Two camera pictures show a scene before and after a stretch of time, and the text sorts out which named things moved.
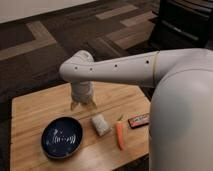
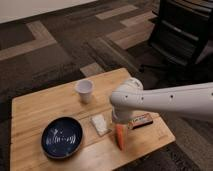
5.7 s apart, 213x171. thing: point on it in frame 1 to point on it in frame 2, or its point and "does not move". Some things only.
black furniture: [183, 24] does not move
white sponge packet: [100, 124] does not move
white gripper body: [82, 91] to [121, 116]
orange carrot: [120, 131] does not move
